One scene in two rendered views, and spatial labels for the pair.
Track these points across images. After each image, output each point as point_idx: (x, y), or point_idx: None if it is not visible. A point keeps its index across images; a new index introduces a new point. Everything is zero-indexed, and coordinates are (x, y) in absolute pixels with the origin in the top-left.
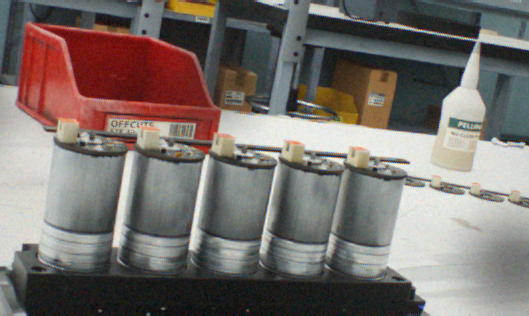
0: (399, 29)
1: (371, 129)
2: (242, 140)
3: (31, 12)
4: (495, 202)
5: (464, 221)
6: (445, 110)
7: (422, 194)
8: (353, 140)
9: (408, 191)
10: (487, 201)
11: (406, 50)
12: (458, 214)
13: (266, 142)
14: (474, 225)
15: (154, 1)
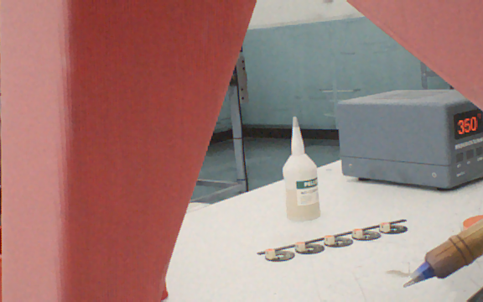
0: None
1: (212, 205)
2: None
3: None
4: (379, 239)
5: (397, 271)
6: (289, 177)
7: (335, 257)
8: (220, 224)
9: (324, 259)
10: (374, 241)
11: None
12: (382, 265)
13: (177, 259)
14: (407, 272)
15: (442, 278)
